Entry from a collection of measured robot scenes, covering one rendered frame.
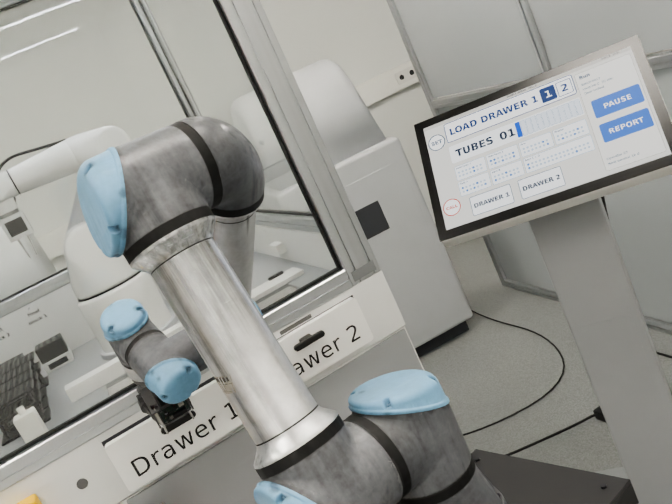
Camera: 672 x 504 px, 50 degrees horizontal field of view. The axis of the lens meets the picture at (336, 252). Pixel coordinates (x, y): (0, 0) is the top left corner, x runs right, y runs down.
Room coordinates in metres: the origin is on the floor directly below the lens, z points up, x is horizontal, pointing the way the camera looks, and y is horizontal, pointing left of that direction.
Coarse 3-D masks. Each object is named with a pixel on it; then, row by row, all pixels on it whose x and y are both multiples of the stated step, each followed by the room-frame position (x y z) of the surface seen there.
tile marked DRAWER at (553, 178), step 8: (552, 168) 1.48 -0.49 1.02; (560, 168) 1.47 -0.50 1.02; (528, 176) 1.50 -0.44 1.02; (536, 176) 1.49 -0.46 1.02; (544, 176) 1.48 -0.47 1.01; (552, 176) 1.47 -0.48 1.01; (560, 176) 1.46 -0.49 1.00; (520, 184) 1.50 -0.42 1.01; (528, 184) 1.49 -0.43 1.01; (536, 184) 1.48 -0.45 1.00; (544, 184) 1.47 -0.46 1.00; (552, 184) 1.46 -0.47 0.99; (560, 184) 1.46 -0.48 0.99; (520, 192) 1.50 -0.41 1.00; (528, 192) 1.49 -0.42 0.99; (536, 192) 1.48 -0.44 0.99; (544, 192) 1.47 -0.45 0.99
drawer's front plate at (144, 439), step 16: (208, 384) 1.42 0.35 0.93; (192, 400) 1.40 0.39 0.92; (208, 400) 1.41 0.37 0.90; (224, 400) 1.41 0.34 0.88; (208, 416) 1.40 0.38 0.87; (224, 416) 1.41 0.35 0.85; (128, 432) 1.36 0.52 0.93; (144, 432) 1.36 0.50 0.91; (160, 432) 1.37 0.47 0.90; (176, 432) 1.38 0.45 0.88; (192, 432) 1.39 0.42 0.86; (224, 432) 1.41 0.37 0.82; (112, 448) 1.34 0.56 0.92; (128, 448) 1.35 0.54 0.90; (144, 448) 1.36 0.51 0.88; (160, 448) 1.37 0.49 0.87; (176, 448) 1.37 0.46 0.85; (192, 448) 1.38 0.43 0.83; (128, 464) 1.35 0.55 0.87; (144, 464) 1.35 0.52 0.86; (160, 464) 1.36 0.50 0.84; (176, 464) 1.37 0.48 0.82; (128, 480) 1.34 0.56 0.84; (144, 480) 1.35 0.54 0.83
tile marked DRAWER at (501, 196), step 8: (488, 192) 1.54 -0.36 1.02; (496, 192) 1.53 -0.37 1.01; (504, 192) 1.52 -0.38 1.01; (512, 192) 1.51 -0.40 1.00; (472, 200) 1.55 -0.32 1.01; (480, 200) 1.54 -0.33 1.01; (488, 200) 1.53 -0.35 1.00; (496, 200) 1.52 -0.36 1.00; (504, 200) 1.51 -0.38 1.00; (512, 200) 1.50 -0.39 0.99; (472, 208) 1.54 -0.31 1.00; (480, 208) 1.53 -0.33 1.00; (488, 208) 1.52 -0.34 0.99; (496, 208) 1.51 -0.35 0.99
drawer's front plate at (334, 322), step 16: (352, 304) 1.54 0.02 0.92; (320, 320) 1.51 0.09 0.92; (336, 320) 1.52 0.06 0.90; (352, 320) 1.53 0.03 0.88; (288, 336) 1.49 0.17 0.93; (336, 336) 1.52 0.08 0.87; (352, 336) 1.53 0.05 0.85; (368, 336) 1.54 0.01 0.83; (288, 352) 1.48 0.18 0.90; (304, 352) 1.49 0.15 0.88; (320, 352) 1.50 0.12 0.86; (336, 352) 1.51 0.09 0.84; (304, 368) 1.49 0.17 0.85; (320, 368) 1.50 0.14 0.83
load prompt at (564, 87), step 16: (560, 80) 1.57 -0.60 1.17; (528, 96) 1.59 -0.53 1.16; (544, 96) 1.57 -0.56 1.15; (560, 96) 1.55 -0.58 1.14; (480, 112) 1.64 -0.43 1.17; (496, 112) 1.62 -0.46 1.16; (512, 112) 1.60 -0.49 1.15; (448, 128) 1.67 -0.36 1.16; (464, 128) 1.65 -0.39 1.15; (480, 128) 1.62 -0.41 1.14
